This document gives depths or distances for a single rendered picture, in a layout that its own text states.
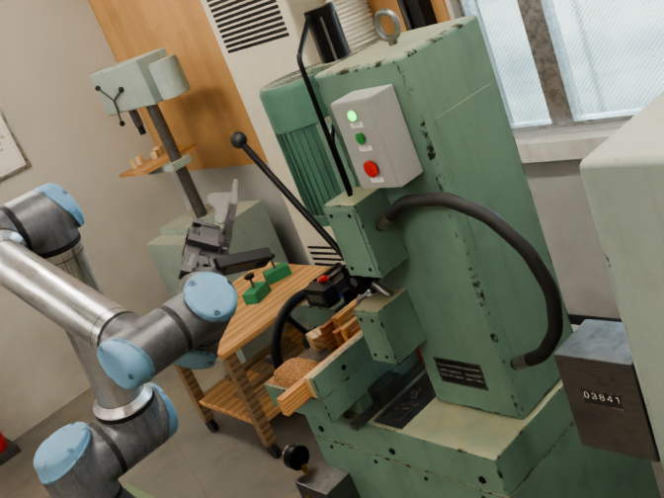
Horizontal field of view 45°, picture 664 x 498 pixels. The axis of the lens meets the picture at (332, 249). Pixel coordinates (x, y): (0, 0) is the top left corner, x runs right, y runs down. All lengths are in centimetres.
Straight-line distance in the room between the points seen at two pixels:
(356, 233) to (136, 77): 256
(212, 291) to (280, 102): 46
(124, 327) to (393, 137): 53
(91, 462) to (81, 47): 320
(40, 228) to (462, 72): 92
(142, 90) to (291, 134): 230
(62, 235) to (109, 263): 301
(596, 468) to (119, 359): 101
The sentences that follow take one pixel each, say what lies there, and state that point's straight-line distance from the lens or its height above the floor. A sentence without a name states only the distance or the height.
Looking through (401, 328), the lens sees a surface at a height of 102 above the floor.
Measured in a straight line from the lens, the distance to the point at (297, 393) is 168.
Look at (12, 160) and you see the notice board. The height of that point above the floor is 132.
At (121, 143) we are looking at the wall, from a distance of 486.
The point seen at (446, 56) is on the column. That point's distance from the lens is 139.
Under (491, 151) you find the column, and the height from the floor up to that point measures 129.
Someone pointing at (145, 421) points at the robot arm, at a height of 86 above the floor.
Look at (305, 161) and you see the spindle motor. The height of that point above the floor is 135.
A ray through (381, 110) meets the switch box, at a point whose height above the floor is 145.
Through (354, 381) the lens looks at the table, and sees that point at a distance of 173.
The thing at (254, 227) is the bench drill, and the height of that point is 60.
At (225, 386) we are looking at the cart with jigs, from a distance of 361.
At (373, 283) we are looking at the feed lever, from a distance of 156.
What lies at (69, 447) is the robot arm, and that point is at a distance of 200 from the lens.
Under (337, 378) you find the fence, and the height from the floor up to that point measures 92.
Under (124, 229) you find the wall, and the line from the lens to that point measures 484.
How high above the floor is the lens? 171
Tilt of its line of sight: 19 degrees down
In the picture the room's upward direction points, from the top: 22 degrees counter-clockwise
